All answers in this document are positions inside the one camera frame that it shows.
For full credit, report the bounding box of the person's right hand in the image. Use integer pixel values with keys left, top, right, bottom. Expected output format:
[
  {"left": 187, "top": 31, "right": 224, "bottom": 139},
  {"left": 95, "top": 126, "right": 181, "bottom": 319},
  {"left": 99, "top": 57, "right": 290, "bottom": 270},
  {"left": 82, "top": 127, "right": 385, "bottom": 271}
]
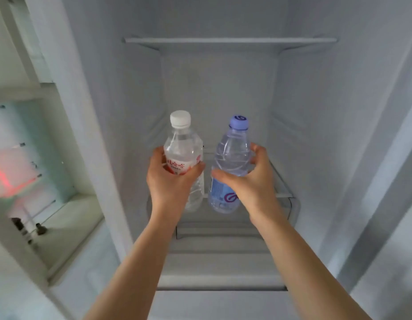
[{"left": 211, "top": 143, "right": 284, "bottom": 225}]

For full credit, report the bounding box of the person's left hand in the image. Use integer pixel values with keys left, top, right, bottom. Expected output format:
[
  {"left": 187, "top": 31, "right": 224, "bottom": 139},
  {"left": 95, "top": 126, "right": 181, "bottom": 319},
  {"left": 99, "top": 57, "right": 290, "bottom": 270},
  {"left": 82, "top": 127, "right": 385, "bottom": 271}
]
[{"left": 146, "top": 146, "right": 206, "bottom": 217}]

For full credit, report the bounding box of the purple cap water bottle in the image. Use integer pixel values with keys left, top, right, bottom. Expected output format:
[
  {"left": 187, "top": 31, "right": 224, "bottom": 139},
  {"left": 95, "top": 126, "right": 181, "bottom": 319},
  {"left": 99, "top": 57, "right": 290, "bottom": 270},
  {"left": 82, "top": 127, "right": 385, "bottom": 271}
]
[{"left": 208, "top": 116, "right": 253, "bottom": 214}]

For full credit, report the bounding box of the red label water bottle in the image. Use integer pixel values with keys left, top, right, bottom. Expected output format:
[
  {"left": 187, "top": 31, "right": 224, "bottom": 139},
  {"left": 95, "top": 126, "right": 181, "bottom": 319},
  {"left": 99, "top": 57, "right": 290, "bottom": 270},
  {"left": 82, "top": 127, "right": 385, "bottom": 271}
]
[{"left": 163, "top": 110, "right": 205, "bottom": 213}]

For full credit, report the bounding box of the white refrigerator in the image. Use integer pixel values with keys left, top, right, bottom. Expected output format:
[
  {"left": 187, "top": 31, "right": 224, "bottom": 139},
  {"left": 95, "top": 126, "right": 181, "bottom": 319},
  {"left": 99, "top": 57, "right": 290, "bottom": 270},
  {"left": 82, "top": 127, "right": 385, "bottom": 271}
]
[{"left": 22, "top": 0, "right": 412, "bottom": 320}]

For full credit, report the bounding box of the person's right forearm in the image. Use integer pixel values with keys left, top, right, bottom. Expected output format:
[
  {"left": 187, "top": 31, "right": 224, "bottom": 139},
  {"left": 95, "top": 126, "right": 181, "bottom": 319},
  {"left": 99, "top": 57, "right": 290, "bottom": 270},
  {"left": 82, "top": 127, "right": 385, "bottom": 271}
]
[{"left": 252, "top": 211, "right": 373, "bottom": 320}]

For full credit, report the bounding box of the person's left forearm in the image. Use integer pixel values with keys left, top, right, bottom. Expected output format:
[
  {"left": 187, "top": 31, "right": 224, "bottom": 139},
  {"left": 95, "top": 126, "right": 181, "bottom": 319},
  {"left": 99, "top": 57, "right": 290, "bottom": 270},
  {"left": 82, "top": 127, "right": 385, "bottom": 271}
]
[{"left": 82, "top": 209, "right": 180, "bottom": 320}]

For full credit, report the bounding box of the glass refrigerator shelf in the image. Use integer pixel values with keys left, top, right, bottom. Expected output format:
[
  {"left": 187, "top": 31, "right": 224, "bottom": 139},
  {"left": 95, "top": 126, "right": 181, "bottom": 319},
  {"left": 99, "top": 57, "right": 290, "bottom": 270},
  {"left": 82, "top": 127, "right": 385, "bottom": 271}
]
[
  {"left": 122, "top": 36, "right": 338, "bottom": 54},
  {"left": 146, "top": 149, "right": 297, "bottom": 230}
]

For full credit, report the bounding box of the white sliding glass door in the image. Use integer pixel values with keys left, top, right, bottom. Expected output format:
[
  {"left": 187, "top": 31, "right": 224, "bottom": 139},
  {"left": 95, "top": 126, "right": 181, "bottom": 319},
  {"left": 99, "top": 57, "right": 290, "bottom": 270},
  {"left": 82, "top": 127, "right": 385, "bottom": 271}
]
[{"left": 0, "top": 0, "right": 106, "bottom": 320}]

